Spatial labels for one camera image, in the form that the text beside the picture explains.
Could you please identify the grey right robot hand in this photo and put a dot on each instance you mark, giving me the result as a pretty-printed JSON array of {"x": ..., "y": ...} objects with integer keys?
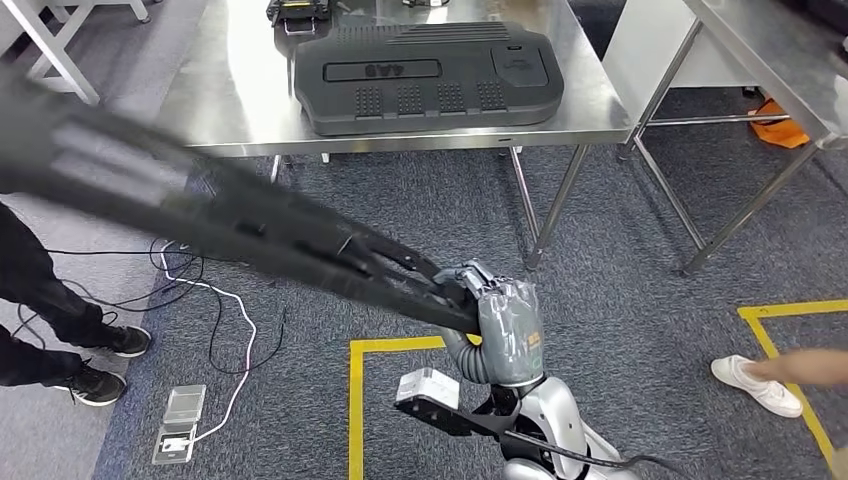
[{"x": 510, "y": 331}]

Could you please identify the long black plastic part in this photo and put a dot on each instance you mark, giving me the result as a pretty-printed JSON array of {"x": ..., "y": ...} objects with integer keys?
[{"x": 265, "y": 238}]

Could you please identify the stainless steel workbench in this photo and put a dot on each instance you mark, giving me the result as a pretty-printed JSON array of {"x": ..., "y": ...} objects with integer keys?
[{"x": 232, "y": 99}]

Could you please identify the large black engine cover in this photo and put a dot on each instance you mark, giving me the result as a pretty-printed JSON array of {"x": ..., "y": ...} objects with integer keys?
[{"x": 430, "y": 99}]

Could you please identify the person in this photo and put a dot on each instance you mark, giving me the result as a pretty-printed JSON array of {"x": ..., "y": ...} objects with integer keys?
[
  {"x": 33, "y": 291},
  {"x": 762, "y": 391}
]

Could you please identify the yellow floor tape square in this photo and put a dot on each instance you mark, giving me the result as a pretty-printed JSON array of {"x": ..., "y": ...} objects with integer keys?
[{"x": 795, "y": 308}]

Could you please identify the white cabinet panel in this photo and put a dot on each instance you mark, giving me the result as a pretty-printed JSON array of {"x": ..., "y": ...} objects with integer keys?
[{"x": 642, "y": 46}]

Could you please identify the open floor socket lid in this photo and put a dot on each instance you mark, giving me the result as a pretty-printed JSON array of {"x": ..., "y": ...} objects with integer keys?
[{"x": 184, "y": 404}]

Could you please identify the orange bag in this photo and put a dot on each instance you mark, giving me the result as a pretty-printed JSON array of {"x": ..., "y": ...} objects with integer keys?
[{"x": 782, "y": 132}]

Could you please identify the metal floor socket box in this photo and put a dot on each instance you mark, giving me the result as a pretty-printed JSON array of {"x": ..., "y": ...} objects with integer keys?
[{"x": 173, "y": 445}]

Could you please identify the stainless steel side table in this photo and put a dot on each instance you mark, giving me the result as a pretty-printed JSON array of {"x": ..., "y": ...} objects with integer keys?
[{"x": 762, "y": 53}]

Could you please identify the black controller with yellow label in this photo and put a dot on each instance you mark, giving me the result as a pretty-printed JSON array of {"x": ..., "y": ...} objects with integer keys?
[{"x": 298, "y": 10}]

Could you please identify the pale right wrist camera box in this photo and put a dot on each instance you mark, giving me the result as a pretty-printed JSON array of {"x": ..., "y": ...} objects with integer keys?
[{"x": 427, "y": 389}]

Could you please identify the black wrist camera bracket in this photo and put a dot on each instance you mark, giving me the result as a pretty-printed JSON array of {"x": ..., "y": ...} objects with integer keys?
[{"x": 450, "y": 418}]

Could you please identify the white table frame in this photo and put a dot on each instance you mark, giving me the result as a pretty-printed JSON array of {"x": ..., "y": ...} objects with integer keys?
[{"x": 60, "y": 60}]

